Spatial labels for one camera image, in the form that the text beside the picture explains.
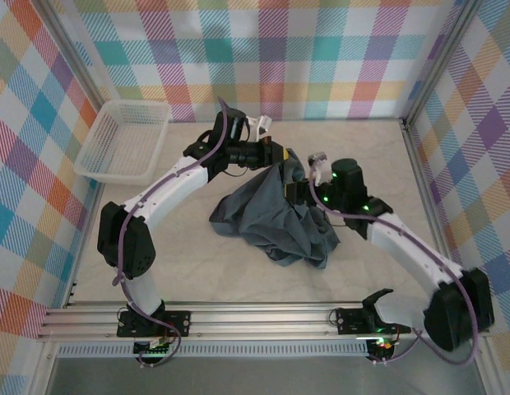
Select grey t-shirt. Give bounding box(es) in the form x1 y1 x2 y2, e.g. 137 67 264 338
208 146 342 271

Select white plastic mesh basket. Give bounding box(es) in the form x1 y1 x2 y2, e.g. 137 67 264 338
72 100 174 186

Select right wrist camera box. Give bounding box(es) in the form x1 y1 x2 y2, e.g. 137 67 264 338
306 151 334 184

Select aluminium side rail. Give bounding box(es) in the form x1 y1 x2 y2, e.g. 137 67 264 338
64 180 106 308
401 118 464 275

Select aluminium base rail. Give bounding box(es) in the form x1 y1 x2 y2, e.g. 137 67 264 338
35 300 493 342

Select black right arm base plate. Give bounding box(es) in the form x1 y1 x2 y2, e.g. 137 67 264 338
335 307 412 335

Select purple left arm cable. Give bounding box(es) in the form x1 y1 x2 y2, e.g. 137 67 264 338
111 96 232 369

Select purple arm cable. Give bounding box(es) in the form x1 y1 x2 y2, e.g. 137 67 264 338
308 179 482 367
111 96 232 369

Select aluminium corner post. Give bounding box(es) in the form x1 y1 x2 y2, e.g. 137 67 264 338
401 0 485 128
32 0 108 112

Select grey slotted cable duct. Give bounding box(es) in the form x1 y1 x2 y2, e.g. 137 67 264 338
57 343 371 358

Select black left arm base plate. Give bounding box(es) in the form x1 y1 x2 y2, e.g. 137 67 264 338
117 310 192 337

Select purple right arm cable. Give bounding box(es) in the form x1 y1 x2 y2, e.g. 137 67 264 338
308 179 482 367

